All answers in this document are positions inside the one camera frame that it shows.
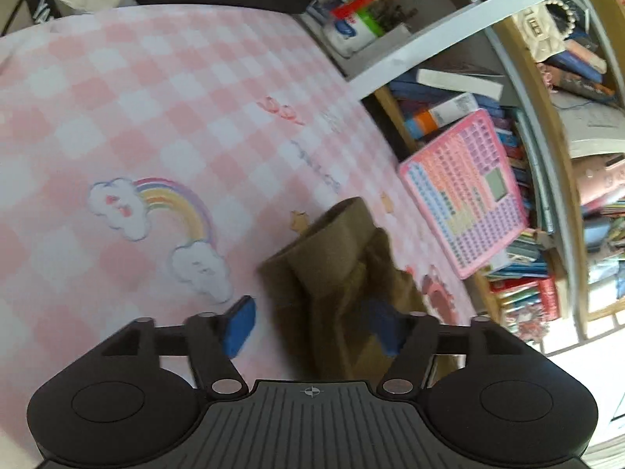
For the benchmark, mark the row of purple blue books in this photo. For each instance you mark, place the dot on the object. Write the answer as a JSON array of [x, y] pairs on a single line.
[[510, 141]]

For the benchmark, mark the acrylic charm display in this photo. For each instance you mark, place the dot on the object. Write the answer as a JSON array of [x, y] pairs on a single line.
[[525, 327]]

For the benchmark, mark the pink checked cartoon desk mat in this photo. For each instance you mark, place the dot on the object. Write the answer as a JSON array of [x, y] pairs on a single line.
[[146, 132]]

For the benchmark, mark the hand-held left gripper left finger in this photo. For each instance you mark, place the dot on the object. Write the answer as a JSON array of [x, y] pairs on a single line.
[[241, 327]]

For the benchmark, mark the white box with orange label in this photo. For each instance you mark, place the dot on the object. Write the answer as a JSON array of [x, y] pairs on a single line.
[[439, 115]]

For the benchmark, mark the white and green pen cup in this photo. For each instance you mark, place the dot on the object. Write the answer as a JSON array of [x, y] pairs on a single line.
[[351, 32]]

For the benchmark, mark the white quilted bag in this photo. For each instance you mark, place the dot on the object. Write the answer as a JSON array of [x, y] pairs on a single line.
[[554, 27]]

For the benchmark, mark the stack of dark books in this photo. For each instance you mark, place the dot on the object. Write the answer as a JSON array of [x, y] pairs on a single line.
[[578, 68]]

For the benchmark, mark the white and wooden bookshelf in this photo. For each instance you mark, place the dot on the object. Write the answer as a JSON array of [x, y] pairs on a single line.
[[439, 41]]

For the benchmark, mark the thick white-paged book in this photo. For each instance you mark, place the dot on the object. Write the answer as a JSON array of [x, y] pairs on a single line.
[[459, 83]]

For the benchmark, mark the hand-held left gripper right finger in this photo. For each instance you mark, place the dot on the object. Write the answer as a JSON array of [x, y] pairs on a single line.
[[385, 327]]

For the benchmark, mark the row of thin teal books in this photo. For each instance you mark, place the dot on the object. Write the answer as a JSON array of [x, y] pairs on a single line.
[[522, 254]]

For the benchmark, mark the pink learning tablet toy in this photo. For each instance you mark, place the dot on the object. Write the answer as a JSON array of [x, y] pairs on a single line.
[[464, 195]]

